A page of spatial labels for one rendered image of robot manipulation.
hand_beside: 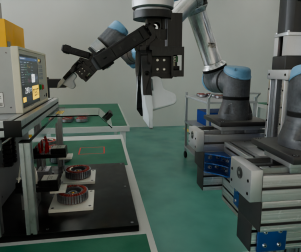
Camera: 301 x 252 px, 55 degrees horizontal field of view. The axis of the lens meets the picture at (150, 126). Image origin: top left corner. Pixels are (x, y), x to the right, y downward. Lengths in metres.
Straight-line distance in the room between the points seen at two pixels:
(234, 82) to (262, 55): 6.03
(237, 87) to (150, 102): 0.85
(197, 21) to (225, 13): 5.63
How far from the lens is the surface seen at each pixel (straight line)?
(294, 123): 0.89
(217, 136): 1.29
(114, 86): 6.37
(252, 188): 0.83
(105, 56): 0.53
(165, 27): 0.55
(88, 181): 1.30
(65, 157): 1.31
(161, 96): 0.50
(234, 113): 1.30
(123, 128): 2.66
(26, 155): 0.89
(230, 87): 1.31
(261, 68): 7.31
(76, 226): 0.99
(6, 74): 1.00
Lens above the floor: 1.25
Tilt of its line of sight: 11 degrees down
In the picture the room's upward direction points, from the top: straight up
